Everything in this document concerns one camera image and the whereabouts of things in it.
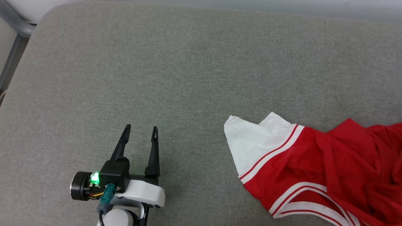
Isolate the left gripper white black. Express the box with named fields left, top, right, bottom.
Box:
left=70, top=124, right=166, bottom=208

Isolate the red and white basketball jersey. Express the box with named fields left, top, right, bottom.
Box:
left=224, top=112, right=402, bottom=226

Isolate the grey fabric sofa cushion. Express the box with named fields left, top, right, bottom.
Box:
left=0, top=2, right=402, bottom=226

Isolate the teal camera cable connector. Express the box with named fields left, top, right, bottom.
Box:
left=100, top=184, right=117, bottom=214

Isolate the grey metal frame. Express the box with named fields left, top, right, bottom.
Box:
left=0, top=0, right=36, bottom=91

